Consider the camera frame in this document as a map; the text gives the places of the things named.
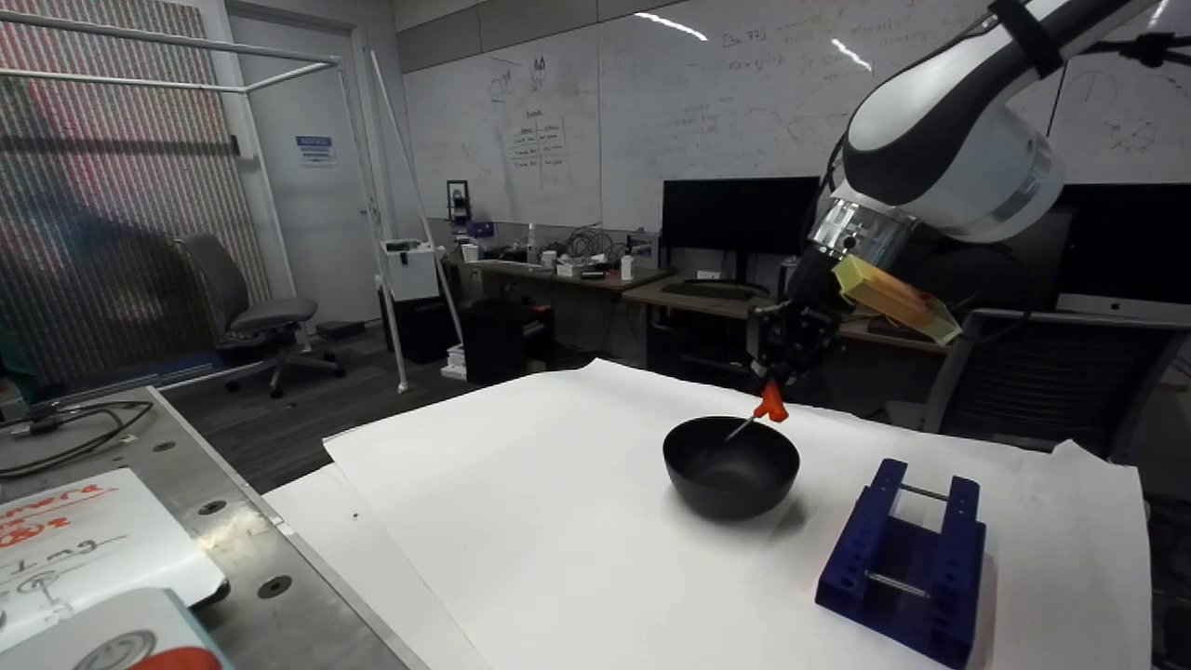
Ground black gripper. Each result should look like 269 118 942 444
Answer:
749 250 858 392

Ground orange T-handle tool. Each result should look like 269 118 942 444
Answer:
723 375 792 448

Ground black bowl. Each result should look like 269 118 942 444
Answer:
660 414 805 525

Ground black keyboard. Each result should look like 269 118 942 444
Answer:
672 277 775 305

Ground long wooden desk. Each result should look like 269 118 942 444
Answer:
450 253 950 360

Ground black computer monitor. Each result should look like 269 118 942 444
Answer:
660 176 827 260
1050 183 1191 316

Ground black mesh chair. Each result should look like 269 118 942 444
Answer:
921 305 1191 465

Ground blue plastic tool rack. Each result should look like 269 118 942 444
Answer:
812 453 991 670

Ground white paper sheet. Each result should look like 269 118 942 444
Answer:
260 353 1158 670

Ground black stand device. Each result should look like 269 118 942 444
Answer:
444 176 476 236

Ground white box on stand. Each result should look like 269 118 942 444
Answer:
374 238 450 309

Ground white door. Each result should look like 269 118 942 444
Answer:
225 10 390 331

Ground grey office chair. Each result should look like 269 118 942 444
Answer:
172 229 352 403

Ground grey partition panel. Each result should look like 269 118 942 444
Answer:
0 0 270 392

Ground paper with red writing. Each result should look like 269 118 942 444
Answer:
0 465 229 652

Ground yellowish wrist camera box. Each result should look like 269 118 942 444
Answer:
831 253 969 351

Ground wall whiteboard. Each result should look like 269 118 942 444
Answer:
403 0 1191 236

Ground black floor cables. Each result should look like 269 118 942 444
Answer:
0 397 160 487

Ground white pipe frame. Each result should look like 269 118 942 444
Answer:
0 7 467 393

